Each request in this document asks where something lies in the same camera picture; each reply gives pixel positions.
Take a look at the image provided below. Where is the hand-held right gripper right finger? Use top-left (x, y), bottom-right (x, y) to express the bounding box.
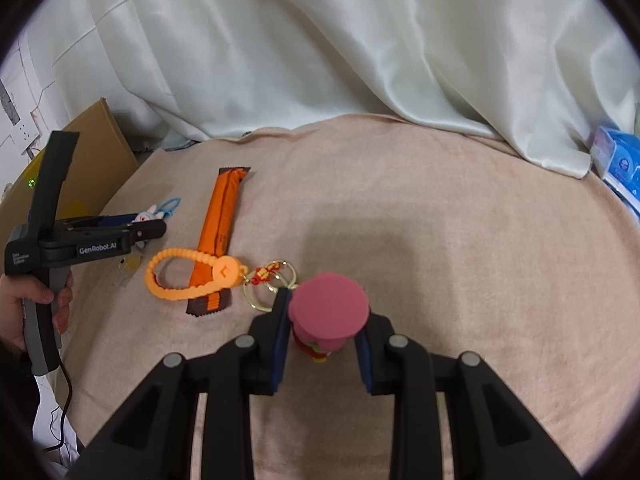
top-left (353, 314), bottom-right (585, 480)

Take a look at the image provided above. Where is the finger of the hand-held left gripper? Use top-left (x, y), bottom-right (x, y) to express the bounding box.
top-left (75, 220), bottom-right (167, 253)
top-left (62, 213), bottom-right (137, 230)

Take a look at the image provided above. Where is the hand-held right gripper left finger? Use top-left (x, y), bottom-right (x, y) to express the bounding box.
top-left (65, 287), bottom-right (294, 480)

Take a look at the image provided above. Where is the white bunny keychain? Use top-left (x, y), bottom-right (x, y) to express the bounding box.
top-left (131, 196), bottom-right (182, 251)

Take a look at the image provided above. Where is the pink hat figure toy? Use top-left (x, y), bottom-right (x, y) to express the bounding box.
top-left (287, 272), bottom-right (371, 363)

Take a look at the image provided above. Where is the brown cardboard box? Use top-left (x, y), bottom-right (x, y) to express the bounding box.
top-left (0, 97), bottom-right (141, 241)

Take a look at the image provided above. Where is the orange beaded strap keychain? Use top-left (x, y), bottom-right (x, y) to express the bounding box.
top-left (145, 246), bottom-right (299, 311)

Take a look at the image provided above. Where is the person's left hand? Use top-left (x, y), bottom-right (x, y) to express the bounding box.
top-left (0, 272), bottom-right (74, 353)

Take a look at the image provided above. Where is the orange snack bar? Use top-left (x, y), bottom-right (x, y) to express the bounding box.
top-left (186, 166), bottom-right (255, 317)

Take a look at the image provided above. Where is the white curtain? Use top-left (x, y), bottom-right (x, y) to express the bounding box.
top-left (25, 0), bottom-right (640, 181)

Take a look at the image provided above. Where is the blue tissue pack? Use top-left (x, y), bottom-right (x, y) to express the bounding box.
top-left (590, 125), bottom-right (640, 211)

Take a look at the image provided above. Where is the white wall socket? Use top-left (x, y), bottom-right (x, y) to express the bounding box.
top-left (7, 120), bottom-right (41, 153)

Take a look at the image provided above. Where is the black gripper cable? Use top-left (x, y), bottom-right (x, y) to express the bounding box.
top-left (32, 365), bottom-right (73, 456)

